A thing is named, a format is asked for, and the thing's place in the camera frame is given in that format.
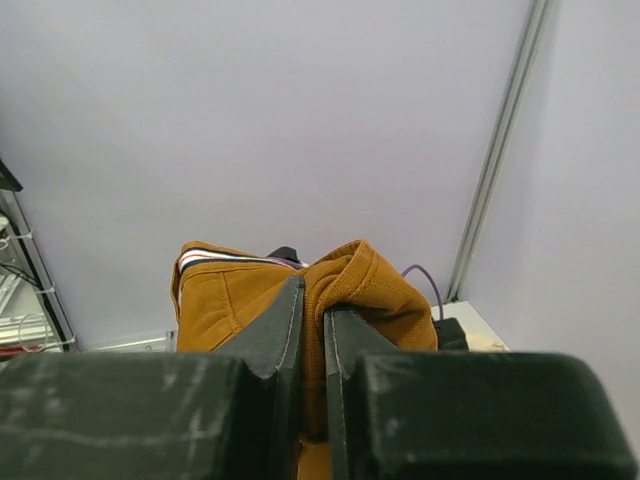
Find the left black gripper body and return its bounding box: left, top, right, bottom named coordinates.
left=268, top=246, right=300, bottom=268

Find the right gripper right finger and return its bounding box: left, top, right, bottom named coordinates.
left=324, top=309, right=639, bottom=479

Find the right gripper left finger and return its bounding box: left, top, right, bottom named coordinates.
left=1, top=277, right=304, bottom=479

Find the brown cloth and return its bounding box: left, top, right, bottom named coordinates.
left=170, top=240, right=438, bottom=479

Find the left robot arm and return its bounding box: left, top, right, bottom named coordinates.
left=267, top=246, right=470, bottom=351

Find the cream cloth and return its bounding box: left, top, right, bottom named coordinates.
left=466, top=333, right=510, bottom=352

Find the left aluminium frame post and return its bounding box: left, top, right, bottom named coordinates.
left=446, top=0, right=553, bottom=302

